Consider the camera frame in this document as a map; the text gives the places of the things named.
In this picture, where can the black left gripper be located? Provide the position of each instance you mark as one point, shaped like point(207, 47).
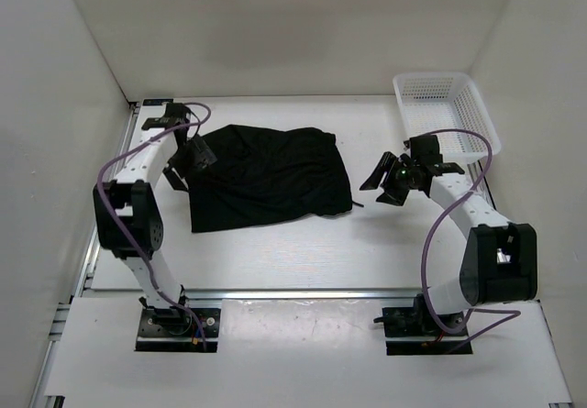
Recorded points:
point(204, 159)

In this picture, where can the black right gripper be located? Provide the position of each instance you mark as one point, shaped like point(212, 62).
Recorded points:
point(392, 193)

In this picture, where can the black shorts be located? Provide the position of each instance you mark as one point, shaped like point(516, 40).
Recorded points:
point(264, 176)

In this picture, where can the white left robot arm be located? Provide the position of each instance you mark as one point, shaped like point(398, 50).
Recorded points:
point(128, 219)

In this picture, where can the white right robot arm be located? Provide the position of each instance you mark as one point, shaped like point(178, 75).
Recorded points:
point(499, 264)

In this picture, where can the white plastic basket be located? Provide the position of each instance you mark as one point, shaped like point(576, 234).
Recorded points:
point(449, 101)

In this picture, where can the aluminium front rail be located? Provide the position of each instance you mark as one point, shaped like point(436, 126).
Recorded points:
point(299, 294)

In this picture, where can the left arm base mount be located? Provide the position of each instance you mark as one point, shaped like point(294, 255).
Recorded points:
point(175, 331)

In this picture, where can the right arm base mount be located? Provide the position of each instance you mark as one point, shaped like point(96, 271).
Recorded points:
point(410, 331)

